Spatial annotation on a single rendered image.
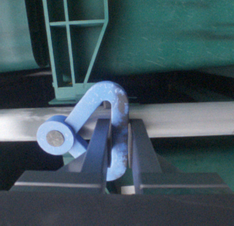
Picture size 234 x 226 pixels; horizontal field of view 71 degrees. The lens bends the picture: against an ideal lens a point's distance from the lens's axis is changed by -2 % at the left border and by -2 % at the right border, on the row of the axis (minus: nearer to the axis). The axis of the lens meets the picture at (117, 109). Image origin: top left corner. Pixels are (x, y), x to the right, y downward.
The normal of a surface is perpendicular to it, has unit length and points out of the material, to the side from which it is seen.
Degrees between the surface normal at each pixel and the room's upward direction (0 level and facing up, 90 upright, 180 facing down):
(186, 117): 90
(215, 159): 93
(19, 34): 97
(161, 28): 94
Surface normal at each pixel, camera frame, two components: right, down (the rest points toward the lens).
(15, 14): 0.11, 0.29
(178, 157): -0.02, -0.35
